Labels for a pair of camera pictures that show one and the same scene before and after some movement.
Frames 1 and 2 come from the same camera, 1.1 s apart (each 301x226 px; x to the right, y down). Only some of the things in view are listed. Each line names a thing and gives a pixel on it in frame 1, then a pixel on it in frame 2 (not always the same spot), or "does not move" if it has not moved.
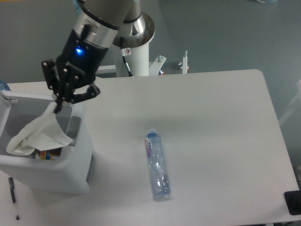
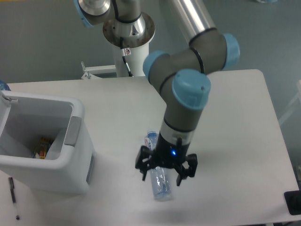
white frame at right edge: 297,100 does not move
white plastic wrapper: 45,133 -> 55,151
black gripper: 81,60 -> 168,155
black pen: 12,191 does not move
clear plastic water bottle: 159,176 does not move
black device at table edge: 293,199 does not move
